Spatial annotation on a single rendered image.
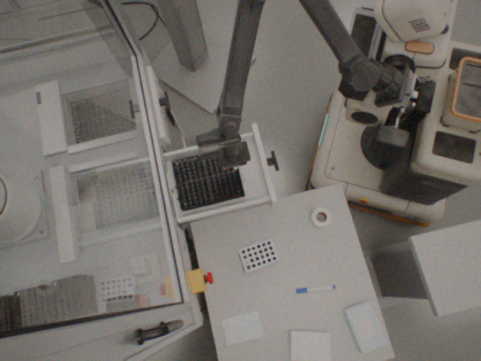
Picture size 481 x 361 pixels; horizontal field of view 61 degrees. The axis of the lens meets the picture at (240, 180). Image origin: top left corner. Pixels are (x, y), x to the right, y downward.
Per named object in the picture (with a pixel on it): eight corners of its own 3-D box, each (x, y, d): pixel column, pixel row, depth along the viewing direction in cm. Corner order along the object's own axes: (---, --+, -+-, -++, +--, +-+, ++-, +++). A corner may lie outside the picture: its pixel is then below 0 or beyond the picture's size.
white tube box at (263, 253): (270, 238, 149) (271, 238, 145) (279, 261, 146) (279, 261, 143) (238, 250, 148) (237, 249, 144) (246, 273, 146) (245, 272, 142)
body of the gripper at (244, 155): (251, 162, 127) (251, 152, 120) (219, 168, 126) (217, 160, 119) (246, 142, 129) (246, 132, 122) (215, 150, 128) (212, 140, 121)
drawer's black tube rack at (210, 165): (234, 152, 150) (232, 146, 143) (245, 198, 145) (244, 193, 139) (175, 166, 149) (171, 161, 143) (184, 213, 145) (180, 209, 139)
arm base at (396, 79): (402, 102, 112) (411, 64, 114) (384, 88, 108) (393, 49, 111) (376, 108, 119) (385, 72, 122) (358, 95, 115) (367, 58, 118)
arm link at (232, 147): (243, 145, 114) (238, 127, 116) (219, 150, 114) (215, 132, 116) (243, 154, 121) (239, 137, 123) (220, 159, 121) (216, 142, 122)
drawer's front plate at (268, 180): (256, 133, 153) (256, 122, 142) (275, 208, 146) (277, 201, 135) (252, 135, 153) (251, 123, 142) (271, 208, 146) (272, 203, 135)
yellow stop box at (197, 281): (205, 268, 139) (202, 267, 132) (210, 289, 137) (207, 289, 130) (190, 272, 139) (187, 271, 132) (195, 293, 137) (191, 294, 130)
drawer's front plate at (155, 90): (157, 79, 161) (150, 64, 150) (172, 147, 153) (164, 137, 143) (153, 80, 161) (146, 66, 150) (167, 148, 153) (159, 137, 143)
